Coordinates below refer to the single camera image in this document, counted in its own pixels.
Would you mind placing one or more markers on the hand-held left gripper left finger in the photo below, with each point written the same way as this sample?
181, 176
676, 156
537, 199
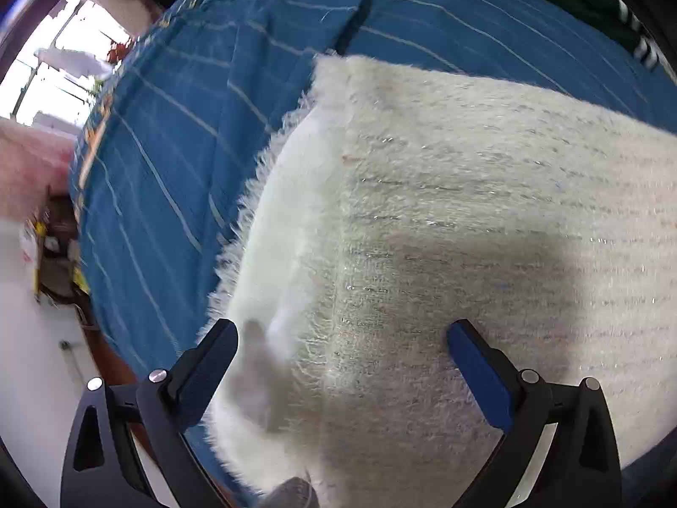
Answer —
211, 368

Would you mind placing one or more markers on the bright window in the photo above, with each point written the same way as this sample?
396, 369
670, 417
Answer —
58, 74

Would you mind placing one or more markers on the blue striped bedsheet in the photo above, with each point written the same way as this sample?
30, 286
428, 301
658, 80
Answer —
185, 116

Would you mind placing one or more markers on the white tweed jacket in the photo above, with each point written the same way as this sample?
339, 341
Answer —
423, 196

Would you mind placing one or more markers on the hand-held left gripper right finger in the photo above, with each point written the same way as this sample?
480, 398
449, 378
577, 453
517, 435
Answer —
481, 375

